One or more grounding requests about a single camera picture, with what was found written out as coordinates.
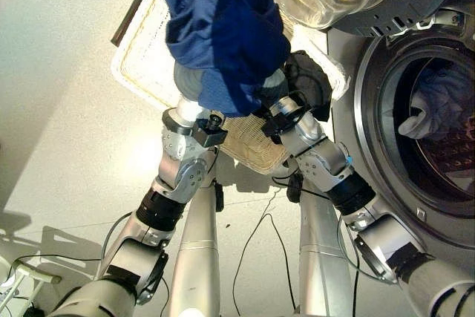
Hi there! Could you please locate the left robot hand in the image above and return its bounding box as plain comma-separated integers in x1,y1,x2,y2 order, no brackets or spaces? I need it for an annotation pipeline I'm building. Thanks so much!
173,62,205,121

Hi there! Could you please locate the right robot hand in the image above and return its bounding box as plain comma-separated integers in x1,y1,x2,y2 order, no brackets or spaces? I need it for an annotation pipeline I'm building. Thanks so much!
255,70,298,116

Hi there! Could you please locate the dark blue garment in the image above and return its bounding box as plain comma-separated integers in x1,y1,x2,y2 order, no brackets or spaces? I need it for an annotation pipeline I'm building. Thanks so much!
154,0,292,118

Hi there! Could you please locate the silver front-load washing machine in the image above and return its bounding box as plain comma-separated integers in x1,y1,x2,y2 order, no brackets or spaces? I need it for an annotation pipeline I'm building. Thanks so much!
326,0,475,281

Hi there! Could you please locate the black garment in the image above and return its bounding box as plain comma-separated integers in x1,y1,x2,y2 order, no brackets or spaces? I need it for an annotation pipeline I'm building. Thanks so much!
284,50,333,122

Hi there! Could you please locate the white wicker laundry basket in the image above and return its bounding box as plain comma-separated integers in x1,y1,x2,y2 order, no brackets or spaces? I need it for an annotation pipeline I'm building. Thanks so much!
110,0,352,176

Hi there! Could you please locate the dark brown bar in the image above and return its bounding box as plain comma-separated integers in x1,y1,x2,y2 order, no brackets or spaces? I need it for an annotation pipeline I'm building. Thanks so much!
110,0,159,46

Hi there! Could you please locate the left silver robot leg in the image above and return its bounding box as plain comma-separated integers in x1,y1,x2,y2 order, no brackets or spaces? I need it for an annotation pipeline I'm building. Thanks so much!
165,179,225,317

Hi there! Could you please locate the silver robot leg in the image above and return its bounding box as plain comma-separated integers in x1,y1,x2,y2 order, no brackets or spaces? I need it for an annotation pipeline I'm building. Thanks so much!
287,174,353,317
165,179,225,317

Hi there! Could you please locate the grey-blue garment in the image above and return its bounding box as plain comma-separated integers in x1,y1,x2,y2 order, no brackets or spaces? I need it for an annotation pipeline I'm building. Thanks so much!
399,68,475,142

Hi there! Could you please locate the right silver robot leg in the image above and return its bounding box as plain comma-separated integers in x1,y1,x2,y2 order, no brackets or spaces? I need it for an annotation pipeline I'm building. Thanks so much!
287,174,353,317

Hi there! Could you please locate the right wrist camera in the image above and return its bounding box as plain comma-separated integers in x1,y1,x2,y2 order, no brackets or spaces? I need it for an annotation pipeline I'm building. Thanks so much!
261,114,289,144

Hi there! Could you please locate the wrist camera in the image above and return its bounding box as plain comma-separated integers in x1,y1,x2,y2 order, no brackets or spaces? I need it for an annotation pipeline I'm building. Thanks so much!
261,114,289,144
191,111,229,147

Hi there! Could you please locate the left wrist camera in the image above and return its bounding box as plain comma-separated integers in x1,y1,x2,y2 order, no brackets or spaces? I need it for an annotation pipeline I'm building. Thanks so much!
191,111,229,147

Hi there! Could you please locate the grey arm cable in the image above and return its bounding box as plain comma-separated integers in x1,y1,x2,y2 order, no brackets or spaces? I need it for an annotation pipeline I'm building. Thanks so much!
99,211,134,258

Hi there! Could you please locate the black floor cable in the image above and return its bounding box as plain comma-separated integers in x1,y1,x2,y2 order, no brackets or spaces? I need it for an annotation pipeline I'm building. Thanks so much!
232,189,298,317

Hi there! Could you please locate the white plastic frame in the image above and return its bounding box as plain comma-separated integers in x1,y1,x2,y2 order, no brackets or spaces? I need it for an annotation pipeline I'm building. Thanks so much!
0,259,62,317

